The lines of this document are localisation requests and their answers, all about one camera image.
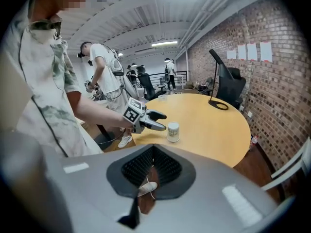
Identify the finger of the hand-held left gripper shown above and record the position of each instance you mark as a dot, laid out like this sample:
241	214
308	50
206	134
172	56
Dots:
154	125
158	115

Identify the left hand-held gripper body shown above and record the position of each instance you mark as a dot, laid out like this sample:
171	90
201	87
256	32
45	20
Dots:
133	111

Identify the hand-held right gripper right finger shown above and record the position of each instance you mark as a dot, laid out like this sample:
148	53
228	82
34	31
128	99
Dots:
206	203

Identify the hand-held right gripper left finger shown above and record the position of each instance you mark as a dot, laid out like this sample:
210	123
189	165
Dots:
97	190

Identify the white paper cup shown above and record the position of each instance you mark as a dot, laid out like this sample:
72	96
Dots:
173	132

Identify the person's left forearm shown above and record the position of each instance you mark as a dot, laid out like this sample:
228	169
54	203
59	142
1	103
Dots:
97	113

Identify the clear plastic cup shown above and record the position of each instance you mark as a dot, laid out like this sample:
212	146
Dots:
162	98

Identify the black mesh office chair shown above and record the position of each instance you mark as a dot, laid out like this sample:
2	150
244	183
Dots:
148	86

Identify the black metal railing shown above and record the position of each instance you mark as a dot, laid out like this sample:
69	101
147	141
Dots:
158	75

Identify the small white table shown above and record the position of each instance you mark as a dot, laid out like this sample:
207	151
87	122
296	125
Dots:
181	76

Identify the black folding chair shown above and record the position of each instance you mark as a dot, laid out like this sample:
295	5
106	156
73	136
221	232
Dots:
206	86

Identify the ceiling tube light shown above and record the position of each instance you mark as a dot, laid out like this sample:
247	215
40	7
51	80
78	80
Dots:
164	43

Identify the red cap plastic bottle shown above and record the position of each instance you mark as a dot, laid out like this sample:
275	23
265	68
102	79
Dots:
254	140

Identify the black high-back office chair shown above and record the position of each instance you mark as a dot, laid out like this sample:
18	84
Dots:
233	86

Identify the black desk lamp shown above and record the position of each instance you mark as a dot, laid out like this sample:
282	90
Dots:
215	57

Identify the person's white green patterned clothing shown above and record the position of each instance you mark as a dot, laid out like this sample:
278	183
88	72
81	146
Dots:
43	81

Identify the white paper sheet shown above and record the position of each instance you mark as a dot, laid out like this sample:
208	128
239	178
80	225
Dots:
231	54
265	51
252	51
241	52

